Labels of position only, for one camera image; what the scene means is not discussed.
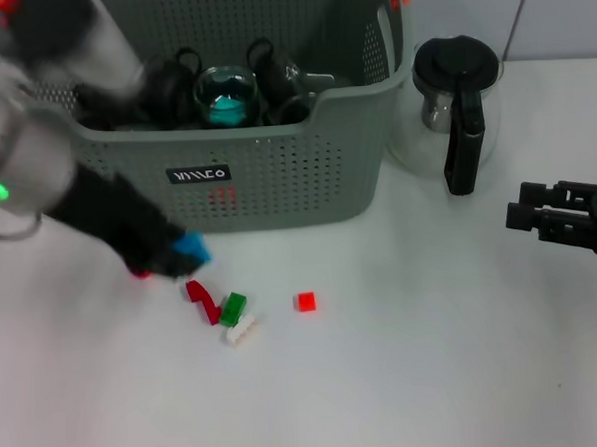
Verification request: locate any glass carafe black lid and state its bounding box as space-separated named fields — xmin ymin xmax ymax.
xmin=381 ymin=32 xmax=512 ymax=201

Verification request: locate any dark red toy brick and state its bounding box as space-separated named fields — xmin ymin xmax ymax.
xmin=184 ymin=279 xmax=224 ymax=328

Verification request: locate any grey perforated storage bin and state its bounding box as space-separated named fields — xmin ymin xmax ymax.
xmin=0 ymin=0 xmax=425 ymax=245

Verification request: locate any glass teacup black sleeve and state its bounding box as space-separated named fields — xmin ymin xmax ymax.
xmin=191 ymin=64 xmax=262 ymax=131
xmin=264 ymin=92 xmax=319 ymax=127
xmin=243 ymin=35 xmax=311 ymax=105
xmin=136 ymin=45 xmax=204 ymax=133

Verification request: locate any blue toy brick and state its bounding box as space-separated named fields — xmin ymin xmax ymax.
xmin=171 ymin=231 xmax=214 ymax=266

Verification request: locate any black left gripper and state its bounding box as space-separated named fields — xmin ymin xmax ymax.
xmin=43 ymin=160 xmax=203 ymax=288

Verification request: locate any green toy brick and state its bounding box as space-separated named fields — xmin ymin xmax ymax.
xmin=217 ymin=290 xmax=250 ymax=328

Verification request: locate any teal square toy plate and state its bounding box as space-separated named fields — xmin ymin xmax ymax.
xmin=207 ymin=93 xmax=248 ymax=129

